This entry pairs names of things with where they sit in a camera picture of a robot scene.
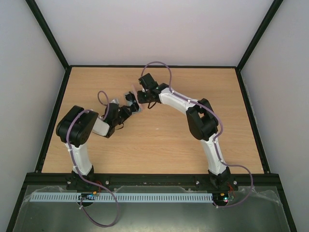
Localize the pink glasses case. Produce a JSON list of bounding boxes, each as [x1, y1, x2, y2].
[[125, 84, 143, 115]]

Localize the black round sunglasses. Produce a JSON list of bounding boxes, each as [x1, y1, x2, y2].
[[125, 92, 140, 112]]

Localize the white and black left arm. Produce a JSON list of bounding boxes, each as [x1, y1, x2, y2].
[[56, 102, 139, 176]]

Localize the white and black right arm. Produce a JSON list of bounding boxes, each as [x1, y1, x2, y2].
[[137, 73, 230, 189]]

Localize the grey metal front plate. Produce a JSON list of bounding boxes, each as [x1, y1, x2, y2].
[[13, 186, 290, 232]]

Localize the black front mounting rail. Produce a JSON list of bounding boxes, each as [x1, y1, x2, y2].
[[24, 172, 281, 191]]

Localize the white slotted cable duct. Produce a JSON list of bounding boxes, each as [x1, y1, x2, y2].
[[29, 192, 213, 203]]

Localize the black left corner post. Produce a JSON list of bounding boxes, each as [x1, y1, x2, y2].
[[26, 0, 70, 70]]

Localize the black frame corner post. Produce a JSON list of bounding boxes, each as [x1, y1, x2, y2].
[[236, 0, 283, 72]]

